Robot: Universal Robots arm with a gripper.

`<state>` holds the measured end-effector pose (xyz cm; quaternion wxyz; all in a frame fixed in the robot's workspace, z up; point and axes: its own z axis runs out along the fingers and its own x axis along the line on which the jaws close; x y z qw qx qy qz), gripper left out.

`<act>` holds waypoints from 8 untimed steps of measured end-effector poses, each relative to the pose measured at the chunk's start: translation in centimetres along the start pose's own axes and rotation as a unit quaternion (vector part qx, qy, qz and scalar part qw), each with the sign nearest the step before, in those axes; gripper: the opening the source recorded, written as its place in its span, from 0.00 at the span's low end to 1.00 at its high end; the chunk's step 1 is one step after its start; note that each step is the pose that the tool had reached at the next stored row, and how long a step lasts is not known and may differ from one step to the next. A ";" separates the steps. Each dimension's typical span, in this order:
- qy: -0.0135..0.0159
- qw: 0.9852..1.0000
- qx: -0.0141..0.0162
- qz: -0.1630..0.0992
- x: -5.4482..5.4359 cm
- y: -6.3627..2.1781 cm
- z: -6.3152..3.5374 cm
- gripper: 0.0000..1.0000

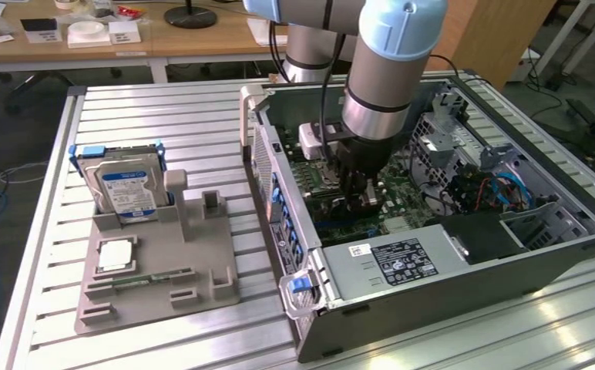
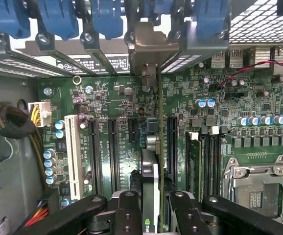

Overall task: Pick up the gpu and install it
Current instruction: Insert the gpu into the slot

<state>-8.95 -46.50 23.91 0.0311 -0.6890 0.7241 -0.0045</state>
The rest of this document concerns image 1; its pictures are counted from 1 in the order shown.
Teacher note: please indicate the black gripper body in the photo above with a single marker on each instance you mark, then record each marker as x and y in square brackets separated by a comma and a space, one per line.
[361, 154]

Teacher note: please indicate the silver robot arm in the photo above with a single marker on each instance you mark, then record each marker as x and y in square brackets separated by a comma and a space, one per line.
[384, 77]

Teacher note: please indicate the metal CPU socket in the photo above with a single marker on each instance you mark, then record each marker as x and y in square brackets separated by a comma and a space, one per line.
[328, 175]

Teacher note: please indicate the green motherboard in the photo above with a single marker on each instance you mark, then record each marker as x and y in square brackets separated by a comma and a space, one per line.
[405, 196]

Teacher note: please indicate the metal disk bay cage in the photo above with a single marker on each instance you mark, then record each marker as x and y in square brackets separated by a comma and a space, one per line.
[441, 146]

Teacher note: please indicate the grey power supply unit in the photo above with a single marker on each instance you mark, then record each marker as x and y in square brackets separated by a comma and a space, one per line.
[348, 277]

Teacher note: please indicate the blue case latch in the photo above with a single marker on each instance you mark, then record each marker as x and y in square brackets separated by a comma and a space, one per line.
[299, 288]

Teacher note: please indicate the dark grey open PC case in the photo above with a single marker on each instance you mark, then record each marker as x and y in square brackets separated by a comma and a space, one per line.
[431, 308]

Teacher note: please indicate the white paper stack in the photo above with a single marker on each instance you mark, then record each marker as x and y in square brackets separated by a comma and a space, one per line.
[262, 34]

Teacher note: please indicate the wooden cabinet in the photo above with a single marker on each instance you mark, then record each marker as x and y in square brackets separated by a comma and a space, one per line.
[503, 38]

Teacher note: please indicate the wooden desk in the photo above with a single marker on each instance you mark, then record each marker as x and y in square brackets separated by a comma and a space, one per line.
[195, 42]

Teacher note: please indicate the hard disk in blue carrier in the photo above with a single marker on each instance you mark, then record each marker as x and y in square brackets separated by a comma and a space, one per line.
[124, 185]

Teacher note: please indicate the green RAM stick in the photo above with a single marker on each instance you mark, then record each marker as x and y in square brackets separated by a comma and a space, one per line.
[146, 279]

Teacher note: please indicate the grey printed parts rack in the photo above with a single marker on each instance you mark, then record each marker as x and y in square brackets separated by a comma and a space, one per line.
[163, 304]

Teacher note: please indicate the silver CPU chip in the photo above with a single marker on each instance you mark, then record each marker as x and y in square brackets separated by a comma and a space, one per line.
[116, 256]

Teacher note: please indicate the black round lamp base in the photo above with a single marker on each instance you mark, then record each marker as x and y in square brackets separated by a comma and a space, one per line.
[190, 17]

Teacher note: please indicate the white cube box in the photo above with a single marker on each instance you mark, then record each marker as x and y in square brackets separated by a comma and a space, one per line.
[124, 32]

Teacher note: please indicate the red packet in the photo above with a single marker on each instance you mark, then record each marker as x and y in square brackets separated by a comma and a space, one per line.
[128, 12]

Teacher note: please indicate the flat white box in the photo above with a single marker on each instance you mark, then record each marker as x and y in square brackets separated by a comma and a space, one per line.
[88, 41]

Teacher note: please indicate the black office chair base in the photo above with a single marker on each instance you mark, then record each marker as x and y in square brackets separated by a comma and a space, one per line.
[24, 88]

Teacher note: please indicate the white box with black top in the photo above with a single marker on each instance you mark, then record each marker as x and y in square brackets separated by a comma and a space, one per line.
[40, 30]

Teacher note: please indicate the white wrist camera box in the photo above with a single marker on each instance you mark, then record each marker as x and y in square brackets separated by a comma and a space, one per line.
[310, 142]

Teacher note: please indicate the white desk frame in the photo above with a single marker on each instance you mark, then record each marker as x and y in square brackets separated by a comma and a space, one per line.
[585, 23]

